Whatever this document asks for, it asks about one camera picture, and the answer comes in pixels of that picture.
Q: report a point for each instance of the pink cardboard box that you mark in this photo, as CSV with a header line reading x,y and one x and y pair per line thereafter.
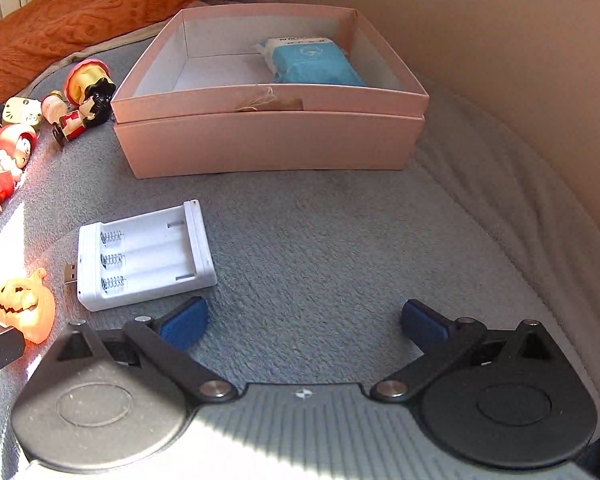
x,y
280,140

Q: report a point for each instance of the white battery charger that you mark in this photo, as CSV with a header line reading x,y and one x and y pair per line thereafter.
x,y
145,260

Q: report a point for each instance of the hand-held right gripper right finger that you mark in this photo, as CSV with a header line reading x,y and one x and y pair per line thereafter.
x,y
422,322

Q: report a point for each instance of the red and gold round figurine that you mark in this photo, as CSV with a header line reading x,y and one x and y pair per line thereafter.
x,y
82,77

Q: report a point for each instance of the black-haired red figurine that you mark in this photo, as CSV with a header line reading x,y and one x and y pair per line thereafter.
x,y
82,117

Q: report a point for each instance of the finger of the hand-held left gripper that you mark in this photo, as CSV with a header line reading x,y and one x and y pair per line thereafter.
x,y
0,350

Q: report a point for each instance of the orange knitted blanket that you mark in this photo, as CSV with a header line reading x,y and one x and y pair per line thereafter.
x,y
75,7

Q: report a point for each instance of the blue white toy in box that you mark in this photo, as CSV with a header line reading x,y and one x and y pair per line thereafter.
x,y
312,62

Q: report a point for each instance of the red hooded figurine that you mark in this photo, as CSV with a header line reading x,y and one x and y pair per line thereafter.
x,y
7,152

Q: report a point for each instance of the grey fleece blanket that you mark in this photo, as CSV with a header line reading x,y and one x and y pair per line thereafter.
x,y
320,240

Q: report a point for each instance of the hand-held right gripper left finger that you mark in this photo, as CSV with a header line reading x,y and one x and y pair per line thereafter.
x,y
185,329

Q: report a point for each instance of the small bottle with red cap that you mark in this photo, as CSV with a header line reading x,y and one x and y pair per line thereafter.
x,y
55,106

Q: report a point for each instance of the orange pumpkin toy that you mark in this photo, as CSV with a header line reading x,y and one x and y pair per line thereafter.
x,y
25,305

